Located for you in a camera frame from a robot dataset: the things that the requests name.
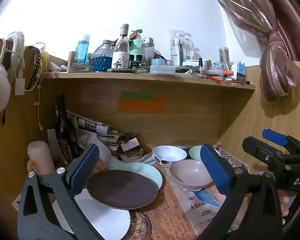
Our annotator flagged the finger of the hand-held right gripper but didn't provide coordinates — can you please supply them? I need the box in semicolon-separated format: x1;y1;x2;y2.
242;136;284;162
262;128;298;150

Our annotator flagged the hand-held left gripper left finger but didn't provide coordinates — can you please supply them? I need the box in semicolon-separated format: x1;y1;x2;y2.
17;143;108;240

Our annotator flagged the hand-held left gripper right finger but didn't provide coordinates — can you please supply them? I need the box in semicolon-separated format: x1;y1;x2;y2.
197;144;284;240

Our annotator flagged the mint green bowl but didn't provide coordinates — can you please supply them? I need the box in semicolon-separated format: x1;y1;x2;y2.
189;145;222;162

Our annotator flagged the pink bowl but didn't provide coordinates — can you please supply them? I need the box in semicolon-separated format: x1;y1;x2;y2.
169;159;217;190

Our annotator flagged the dark brown plate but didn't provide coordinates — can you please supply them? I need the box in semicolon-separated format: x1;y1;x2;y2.
87;169;158;210

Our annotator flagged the white patterned bowl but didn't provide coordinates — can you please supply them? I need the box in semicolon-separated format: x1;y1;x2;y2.
152;145;188;168

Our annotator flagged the white plate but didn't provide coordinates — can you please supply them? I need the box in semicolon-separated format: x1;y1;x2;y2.
51;189;132;240

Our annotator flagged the mint plate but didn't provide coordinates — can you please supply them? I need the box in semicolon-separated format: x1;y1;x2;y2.
110;162;163;192

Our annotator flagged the person's right hand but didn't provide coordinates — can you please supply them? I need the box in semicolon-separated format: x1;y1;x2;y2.
279;191;290;227

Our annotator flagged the pile of papers and magazines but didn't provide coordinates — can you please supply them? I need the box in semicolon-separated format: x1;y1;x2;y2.
91;137;130;170

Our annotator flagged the dark wine bottle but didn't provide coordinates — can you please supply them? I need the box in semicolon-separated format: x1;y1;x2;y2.
54;94;82;167

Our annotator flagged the grey paper card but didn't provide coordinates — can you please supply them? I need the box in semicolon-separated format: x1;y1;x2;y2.
47;129;63;165

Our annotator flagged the stack of newspapers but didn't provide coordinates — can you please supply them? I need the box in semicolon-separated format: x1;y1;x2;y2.
65;109;123;150

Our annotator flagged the beige mug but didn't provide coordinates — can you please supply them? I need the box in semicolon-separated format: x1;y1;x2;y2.
27;141;57;178

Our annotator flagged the small bowl of shells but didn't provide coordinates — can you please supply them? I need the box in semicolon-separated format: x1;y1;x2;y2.
118;147;144;162

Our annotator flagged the newspaper print tablecloth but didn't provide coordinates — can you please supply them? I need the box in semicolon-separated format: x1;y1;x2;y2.
12;142;255;240

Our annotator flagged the pink sticky note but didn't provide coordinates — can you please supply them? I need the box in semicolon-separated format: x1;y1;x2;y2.
80;83;112;103

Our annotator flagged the green sticky note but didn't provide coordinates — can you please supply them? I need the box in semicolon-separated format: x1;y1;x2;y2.
121;91;154;99

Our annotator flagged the clear plastic tube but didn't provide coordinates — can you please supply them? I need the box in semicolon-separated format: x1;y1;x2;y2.
218;47;230;65

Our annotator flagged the white charger plug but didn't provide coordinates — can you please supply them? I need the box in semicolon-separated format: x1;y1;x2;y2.
14;78;25;96

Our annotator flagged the wooden shelf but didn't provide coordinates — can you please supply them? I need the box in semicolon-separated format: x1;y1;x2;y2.
44;71;256;90

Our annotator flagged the cardboard tube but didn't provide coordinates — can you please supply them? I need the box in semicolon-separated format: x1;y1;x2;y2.
66;51;77;72

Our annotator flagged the clear box with blue lid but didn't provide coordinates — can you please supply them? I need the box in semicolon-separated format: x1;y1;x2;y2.
149;59;176;74

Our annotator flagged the glass bottle with blue liquid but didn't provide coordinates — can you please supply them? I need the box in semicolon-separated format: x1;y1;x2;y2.
94;40;113;72

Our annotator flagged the black lace headband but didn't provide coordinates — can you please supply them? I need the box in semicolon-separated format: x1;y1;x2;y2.
25;45;42;92

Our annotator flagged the striped mauve curtain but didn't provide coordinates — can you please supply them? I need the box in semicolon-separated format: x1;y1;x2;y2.
206;0;300;102

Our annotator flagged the blue liquid plastic bottle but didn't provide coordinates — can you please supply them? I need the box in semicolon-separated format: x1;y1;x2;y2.
76;34;90;64

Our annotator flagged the clear labelled glass bottle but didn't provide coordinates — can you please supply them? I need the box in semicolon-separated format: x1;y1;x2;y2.
111;24;130;69

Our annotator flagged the clear plastic package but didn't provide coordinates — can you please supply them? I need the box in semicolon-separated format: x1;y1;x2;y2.
169;29;193;65

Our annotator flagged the green pump bottle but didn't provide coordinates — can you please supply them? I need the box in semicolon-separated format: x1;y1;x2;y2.
129;29;143;62

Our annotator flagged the glass jar with metal lid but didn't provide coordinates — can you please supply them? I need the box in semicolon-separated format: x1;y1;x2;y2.
141;37;155;60

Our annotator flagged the fluffy white headband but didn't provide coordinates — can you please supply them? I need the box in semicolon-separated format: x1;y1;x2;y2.
5;31;25;78

